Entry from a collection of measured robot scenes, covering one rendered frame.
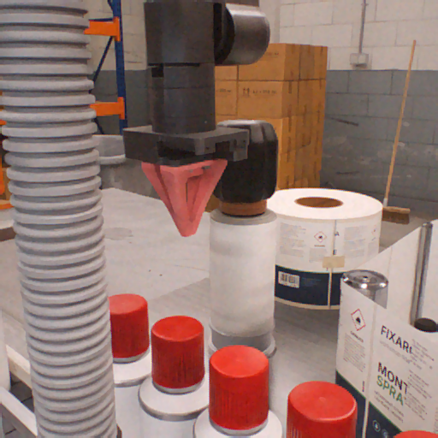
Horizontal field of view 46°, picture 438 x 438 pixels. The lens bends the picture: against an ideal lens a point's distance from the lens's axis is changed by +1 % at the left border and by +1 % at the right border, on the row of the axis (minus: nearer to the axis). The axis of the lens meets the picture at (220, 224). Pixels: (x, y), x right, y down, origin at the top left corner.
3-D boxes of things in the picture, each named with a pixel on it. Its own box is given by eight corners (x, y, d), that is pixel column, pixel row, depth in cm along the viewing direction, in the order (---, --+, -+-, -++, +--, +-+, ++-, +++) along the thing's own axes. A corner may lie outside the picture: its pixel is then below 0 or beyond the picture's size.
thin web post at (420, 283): (422, 368, 65) (440, 222, 59) (415, 375, 63) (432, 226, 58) (406, 362, 66) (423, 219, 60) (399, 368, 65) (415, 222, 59)
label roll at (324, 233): (393, 308, 81) (402, 217, 76) (264, 310, 80) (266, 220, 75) (353, 261, 100) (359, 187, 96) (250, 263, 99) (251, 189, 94)
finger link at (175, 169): (180, 217, 55) (175, 127, 52) (231, 231, 50) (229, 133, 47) (128, 233, 50) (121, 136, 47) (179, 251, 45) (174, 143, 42)
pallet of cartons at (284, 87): (324, 215, 452) (335, 45, 411) (284, 241, 384) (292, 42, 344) (209, 198, 512) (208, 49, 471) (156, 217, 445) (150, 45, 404)
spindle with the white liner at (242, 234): (288, 344, 70) (298, 119, 61) (245, 371, 64) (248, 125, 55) (238, 322, 76) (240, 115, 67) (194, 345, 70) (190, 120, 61)
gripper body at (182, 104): (173, 140, 52) (169, 63, 50) (251, 150, 46) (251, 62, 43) (121, 149, 48) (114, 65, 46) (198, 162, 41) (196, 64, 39)
